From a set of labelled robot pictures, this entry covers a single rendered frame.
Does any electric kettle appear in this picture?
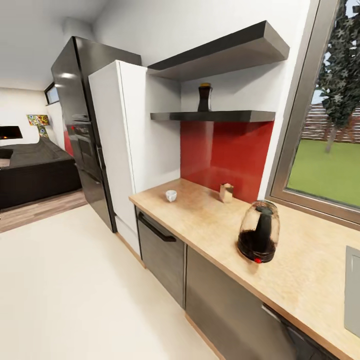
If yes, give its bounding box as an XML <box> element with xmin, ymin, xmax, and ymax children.
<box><xmin>237</xmin><ymin>199</ymin><xmax>281</xmax><ymax>263</ymax></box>

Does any coffee cup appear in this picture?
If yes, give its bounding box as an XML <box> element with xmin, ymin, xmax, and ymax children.
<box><xmin>165</xmin><ymin>190</ymin><xmax>177</xmax><ymax>202</ymax></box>

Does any bottle of coffee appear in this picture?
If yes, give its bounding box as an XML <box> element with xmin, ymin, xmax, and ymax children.
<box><xmin>197</xmin><ymin>82</ymin><xmax>213</xmax><ymax>112</ymax></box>

